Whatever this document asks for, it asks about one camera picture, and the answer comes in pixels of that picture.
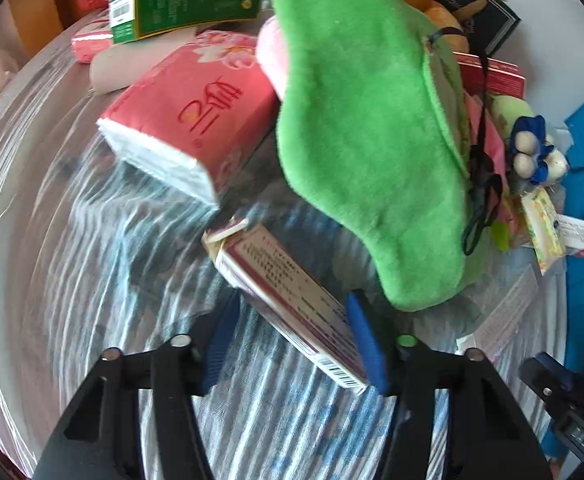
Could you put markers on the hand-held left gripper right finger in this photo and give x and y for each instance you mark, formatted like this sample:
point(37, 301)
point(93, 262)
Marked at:
point(369, 345)

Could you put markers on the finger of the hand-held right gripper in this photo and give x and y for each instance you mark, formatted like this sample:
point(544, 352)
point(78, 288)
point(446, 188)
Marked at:
point(547, 380)

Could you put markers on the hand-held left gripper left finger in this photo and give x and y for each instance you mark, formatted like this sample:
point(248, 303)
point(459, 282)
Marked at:
point(216, 345)

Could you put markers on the red and white toothpaste box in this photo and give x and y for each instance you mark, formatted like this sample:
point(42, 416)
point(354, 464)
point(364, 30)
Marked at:
point(282, 280)

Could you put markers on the yellow printed packet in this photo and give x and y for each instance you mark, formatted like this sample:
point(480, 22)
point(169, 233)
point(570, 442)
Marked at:
point(542, 225)

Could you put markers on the white paper tag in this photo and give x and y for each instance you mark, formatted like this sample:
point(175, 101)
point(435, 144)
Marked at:
point(577, 235)

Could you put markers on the white teddy bear blue outfit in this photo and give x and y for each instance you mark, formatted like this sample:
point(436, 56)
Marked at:
point(522, 160)

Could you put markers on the pink patterned packet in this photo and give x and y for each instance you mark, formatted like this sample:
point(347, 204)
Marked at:
point(494, 132)

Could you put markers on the light green plush toy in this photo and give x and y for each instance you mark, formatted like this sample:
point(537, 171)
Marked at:
point(509, 110)

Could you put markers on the beige soft packet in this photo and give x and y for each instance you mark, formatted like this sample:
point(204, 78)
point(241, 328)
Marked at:
point(121, 67)

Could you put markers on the small red box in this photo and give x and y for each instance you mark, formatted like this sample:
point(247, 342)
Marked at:
point(502, 77)

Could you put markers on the small pink tissue pack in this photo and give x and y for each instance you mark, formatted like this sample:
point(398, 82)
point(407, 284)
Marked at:
point(89, 42)

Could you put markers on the green carton box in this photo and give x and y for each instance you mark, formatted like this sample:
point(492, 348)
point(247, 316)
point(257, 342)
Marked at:
point(186, 7)

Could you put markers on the black box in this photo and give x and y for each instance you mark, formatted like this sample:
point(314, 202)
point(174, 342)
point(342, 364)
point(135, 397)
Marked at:
point(492, 15)

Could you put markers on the wooden wall frame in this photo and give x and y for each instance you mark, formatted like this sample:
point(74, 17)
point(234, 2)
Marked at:
point(36, 5)

